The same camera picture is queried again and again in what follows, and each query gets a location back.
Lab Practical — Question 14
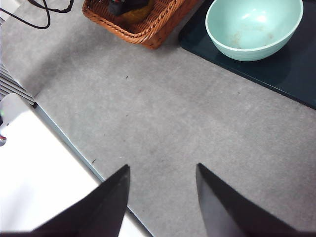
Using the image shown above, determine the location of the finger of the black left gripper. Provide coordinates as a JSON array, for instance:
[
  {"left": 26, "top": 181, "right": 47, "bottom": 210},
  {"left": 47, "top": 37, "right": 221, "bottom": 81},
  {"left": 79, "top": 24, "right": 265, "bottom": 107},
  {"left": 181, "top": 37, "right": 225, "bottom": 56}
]
[
  {"left": 124, "top": 0, "right": 151, "bottom": 8},
  {"left": 108, "top": 0, "right": 125, "bottom": 17}
]

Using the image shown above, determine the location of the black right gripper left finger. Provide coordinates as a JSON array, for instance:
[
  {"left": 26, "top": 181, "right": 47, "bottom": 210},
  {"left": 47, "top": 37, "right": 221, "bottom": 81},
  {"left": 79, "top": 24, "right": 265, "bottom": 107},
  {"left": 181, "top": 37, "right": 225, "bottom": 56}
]
[{"left": 0, "top": 164, "right": 131, "bottom": 237}]

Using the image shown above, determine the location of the brown wicker basket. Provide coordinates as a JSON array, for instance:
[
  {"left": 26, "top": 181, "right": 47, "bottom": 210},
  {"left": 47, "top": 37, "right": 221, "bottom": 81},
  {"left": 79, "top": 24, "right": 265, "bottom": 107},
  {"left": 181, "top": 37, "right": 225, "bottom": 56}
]
[{"left": 81, "top": 0, "right": 199, "bottom": 49}]

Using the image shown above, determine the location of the teal ribbed bowl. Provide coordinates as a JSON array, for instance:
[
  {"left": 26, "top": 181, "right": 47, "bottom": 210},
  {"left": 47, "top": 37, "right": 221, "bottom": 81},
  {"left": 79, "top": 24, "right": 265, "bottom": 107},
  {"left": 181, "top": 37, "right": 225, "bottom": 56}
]
[{"left": 205, "top": 0, "right": 304, "bottom": 62}]

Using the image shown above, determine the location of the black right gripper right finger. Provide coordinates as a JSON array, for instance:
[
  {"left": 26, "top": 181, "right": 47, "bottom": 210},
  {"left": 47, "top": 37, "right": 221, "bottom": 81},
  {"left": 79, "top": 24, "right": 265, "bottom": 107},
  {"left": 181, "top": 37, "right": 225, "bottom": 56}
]
[{"left": 196, "top": 162, "right": 316, "bottom": 237}]

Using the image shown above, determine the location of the black rectangular tray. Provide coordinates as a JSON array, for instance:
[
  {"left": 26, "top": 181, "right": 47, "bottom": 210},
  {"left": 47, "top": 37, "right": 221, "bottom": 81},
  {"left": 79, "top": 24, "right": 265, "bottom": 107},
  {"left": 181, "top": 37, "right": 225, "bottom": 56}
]
[{"left": 178, "top": 0, "right": 316, "bottom": 111}]

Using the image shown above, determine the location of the black cable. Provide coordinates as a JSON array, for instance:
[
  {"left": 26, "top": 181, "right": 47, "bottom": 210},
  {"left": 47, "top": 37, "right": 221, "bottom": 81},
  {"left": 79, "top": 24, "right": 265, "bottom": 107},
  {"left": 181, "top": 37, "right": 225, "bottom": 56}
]
[{"left": 0, "top": 0, "right": 75, "bottom": 30}]

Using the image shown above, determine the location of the grey ribbed panel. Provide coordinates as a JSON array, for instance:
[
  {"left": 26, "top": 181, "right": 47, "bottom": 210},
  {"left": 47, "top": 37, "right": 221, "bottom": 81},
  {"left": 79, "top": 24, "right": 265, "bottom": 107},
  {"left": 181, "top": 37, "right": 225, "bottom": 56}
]
[{"left": 0, "top": 63, "right": 38, "bottom": 106}]

